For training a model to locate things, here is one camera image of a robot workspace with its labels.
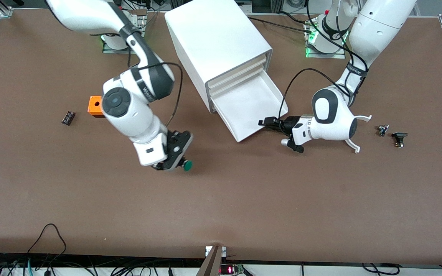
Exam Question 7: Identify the white curved plastic piece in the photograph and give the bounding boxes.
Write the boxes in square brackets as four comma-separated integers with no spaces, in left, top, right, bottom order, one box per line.
[346,115,372,154]

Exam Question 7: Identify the small black electrical component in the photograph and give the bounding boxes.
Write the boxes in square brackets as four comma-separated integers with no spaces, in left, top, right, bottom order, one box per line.
[392,132,409,148]

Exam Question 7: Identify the circuit board with red light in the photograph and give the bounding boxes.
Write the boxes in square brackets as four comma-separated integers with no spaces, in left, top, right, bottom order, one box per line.
[220,264,244,275]

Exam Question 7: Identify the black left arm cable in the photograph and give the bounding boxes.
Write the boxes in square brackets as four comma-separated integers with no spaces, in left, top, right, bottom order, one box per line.
[278,0,369,123]

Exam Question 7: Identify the orange button enclosure box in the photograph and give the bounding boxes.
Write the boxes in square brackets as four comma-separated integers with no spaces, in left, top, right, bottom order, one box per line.
[87,96,106,118]

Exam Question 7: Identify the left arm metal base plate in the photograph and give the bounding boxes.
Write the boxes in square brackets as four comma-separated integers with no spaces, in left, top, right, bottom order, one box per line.
[305,23,346,59]

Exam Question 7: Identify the black table cable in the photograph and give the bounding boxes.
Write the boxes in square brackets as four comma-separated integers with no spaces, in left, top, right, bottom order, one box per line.
[247,11,315,36]

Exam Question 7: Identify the tangled black floor cables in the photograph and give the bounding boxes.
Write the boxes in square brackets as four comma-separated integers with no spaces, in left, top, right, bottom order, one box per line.
[0,252,198,276]

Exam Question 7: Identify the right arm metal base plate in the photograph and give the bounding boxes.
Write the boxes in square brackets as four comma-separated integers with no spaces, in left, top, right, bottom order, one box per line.
[102,10,147,54]

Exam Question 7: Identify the black looped cable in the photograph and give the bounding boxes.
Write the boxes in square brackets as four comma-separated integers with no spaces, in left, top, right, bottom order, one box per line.
[26,223,67,265]

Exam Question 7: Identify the black floor cable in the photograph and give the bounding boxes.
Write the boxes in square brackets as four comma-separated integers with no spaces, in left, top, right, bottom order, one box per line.
[361,263,401,276]

